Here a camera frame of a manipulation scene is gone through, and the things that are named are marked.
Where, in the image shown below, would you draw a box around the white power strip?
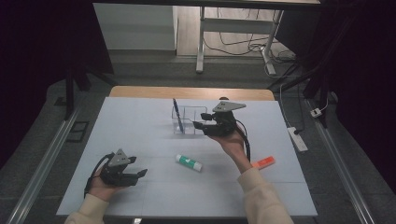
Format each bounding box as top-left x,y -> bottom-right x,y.
287,126 -> 309,153

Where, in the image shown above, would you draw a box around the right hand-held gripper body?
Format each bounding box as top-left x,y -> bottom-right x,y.
204,101 -> 247,137

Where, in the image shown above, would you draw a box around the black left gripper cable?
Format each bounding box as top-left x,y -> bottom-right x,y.
83,152 -> 116,199

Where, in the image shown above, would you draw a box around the green white glue stick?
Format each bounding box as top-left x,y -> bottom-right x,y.
175,153 -> 204,173

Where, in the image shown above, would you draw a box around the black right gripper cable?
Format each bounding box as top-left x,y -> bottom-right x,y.
234,119 -> 252,162

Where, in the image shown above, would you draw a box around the clear plastic organizer box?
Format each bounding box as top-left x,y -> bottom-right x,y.
171,105 -> 209,136

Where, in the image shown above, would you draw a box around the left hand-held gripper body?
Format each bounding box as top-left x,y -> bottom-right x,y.
98,148 -> 140,188

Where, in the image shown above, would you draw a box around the black metal stand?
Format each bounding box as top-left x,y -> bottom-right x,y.
267,60 -> 332,129
64,60 -> 120,121

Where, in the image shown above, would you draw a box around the white table mat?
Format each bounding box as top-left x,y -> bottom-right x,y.
56,96 -> 318,217

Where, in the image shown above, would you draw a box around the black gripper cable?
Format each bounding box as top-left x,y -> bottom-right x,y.
234,119 -> 252,162
83,152 -> 116,199

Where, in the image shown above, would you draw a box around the blue pen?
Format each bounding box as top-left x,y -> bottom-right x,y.
172,98 -> 185,133

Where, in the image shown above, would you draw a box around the aluminium floor rail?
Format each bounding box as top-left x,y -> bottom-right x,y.
6,105 -> 82,224
306,99 -> 376,224

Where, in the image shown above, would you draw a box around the person's right hand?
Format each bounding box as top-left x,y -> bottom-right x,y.
208,122 -> 253,174

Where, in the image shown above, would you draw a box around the person's left hand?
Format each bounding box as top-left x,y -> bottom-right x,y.
88,167 -> 125,203

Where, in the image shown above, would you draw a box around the black floor frame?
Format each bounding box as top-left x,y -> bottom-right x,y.
65,120 -> 91,144

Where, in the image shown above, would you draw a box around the black floor cables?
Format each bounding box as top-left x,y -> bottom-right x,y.
204,7 -> 297,63

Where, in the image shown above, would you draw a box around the orange highlighter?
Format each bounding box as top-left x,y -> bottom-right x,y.
251,155 -> 276,170

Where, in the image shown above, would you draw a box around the white desk frame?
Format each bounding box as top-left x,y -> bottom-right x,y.
195,6 -> 285,76

